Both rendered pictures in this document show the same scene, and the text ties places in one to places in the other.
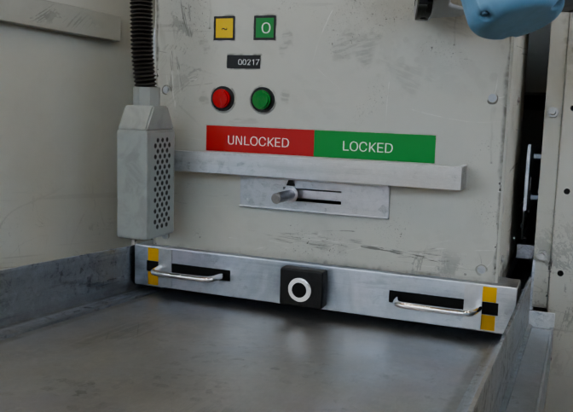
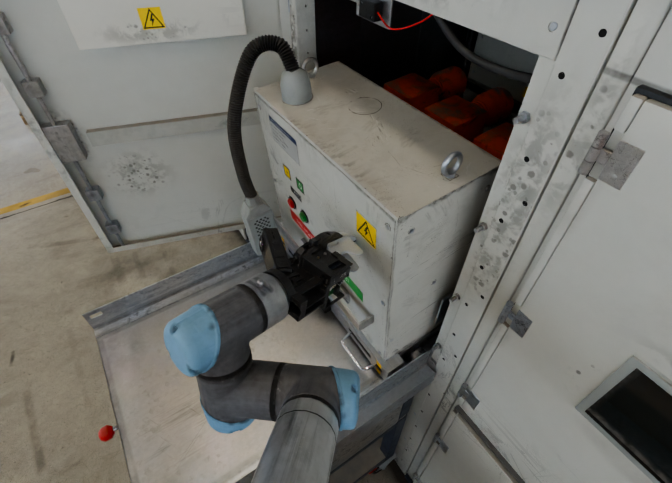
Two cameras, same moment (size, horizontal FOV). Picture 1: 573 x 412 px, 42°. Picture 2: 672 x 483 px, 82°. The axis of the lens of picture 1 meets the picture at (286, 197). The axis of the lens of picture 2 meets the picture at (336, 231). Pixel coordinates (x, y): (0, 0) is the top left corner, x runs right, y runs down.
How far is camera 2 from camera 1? 95 cm
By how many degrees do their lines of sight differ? 52
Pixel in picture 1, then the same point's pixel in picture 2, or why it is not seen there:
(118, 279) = not seen: hidden behind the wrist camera
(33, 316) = (217, 272)
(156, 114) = (254, 211)
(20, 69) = (219, 146)
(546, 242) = (441, 342)
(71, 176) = (259, 184)
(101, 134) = not seen: hidden behind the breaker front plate
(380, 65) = not seen: hidden behind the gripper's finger
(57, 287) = (229, 260)
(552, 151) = (453, 312)
